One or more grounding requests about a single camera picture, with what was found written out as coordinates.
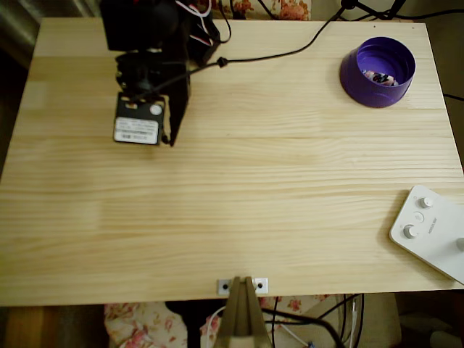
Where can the floral fabric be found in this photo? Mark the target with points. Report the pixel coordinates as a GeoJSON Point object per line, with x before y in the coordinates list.
{"type": "Point", "coordinates": [290, 9]}
{"type": "Point", "coordinates": [145, 326]}

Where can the white metal bracket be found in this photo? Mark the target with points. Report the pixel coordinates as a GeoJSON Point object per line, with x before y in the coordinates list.
{"type": "Point", "coordinates": [264, 286]}

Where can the candy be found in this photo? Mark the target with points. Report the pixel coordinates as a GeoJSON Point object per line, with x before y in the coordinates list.
{"type": "Point", "coordinates": [380, 78]}

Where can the black camera with white label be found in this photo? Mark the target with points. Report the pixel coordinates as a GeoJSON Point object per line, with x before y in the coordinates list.
{"type": "Point", "coordinates": [136, 127]}

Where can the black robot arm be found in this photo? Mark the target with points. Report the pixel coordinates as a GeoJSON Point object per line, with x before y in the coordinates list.
{"type": "Point", "coordinates": [137, 25]}

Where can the black tripod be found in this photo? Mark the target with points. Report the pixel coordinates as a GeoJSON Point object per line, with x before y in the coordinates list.
{"type": "Point", "coordinates": [349, 3]}

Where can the grey curtain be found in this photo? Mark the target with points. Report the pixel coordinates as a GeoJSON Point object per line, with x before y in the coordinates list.
{"type": "Point", "coordinates": [18, 29]}

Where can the white lamp base with knobs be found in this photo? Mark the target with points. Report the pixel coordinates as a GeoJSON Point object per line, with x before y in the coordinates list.
{"type": "Point", "coordinates": [435, 246]}

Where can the purple bowl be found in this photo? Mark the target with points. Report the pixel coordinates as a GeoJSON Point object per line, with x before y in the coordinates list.
{"type": "Point", "coordinates": [362, 94]}

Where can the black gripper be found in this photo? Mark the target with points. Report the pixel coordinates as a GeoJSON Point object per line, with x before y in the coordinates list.
{"type": "Point", "coordinates": [180, 105]}

